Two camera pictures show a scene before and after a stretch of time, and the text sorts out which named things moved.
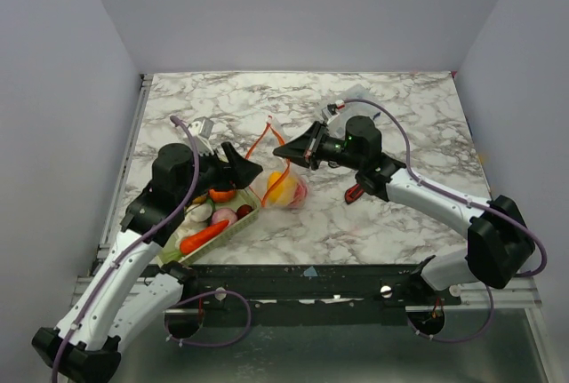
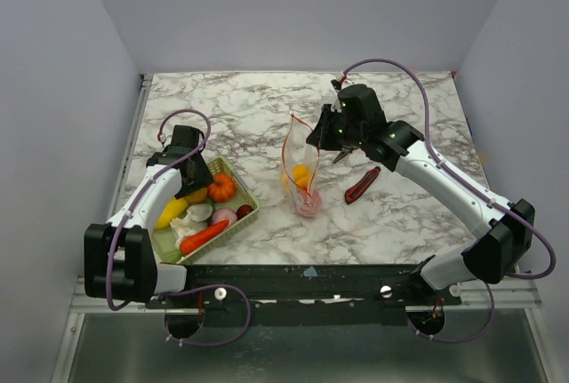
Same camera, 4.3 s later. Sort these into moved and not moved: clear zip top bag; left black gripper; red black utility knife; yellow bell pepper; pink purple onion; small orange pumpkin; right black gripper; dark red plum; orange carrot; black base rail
Moved: clear zip top bag; right black gripper; yellow bell pepper; left black gripper
Not moved: red black utility knife; dark red plum; pink purple onion; small orange pumpkin; orange carrot; black base rail
